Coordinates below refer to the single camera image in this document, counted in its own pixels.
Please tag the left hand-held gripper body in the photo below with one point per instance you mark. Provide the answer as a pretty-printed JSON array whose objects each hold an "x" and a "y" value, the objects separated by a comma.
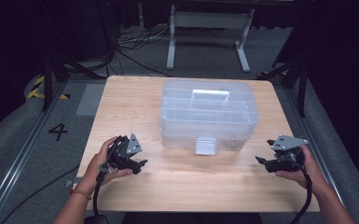
[{"x": 122, "y": 155}]

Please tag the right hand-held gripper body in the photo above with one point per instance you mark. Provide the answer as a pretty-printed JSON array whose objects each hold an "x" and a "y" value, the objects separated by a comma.
[{"x": 290, "y": 163}]

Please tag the clear plastic storage box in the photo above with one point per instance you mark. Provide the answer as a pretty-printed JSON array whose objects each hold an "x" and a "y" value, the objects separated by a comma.
[{"x": 208, "y": 118}]

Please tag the person's right hand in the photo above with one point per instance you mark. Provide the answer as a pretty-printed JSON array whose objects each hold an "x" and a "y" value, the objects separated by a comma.
[{"x": 312, "y": 177}]

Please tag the person's left hand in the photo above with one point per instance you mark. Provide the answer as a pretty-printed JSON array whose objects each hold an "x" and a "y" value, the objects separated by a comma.
[{"x": 96, "y": 172}]

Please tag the grey floor plate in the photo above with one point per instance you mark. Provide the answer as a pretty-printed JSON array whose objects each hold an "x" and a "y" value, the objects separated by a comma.
[{"x": 90, "y": 99}]

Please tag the black metal stand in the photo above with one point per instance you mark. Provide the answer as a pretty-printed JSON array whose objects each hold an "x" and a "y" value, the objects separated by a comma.
[
  {"x": 301, "y": 90},
  {"x": 47, "y": 90}
]

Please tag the yellow black floor tape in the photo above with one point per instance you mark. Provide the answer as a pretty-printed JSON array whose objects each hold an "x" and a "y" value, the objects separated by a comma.
[{"x": 35, "y": 91}]

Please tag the small grey metal bracket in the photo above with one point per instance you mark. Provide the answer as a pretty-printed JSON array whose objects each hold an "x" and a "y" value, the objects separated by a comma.
[{"x": 71, "y": 182}]

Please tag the grey metal table frame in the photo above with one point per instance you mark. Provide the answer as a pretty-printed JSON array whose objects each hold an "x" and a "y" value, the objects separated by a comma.
[{"x": 211, "y": 20}]

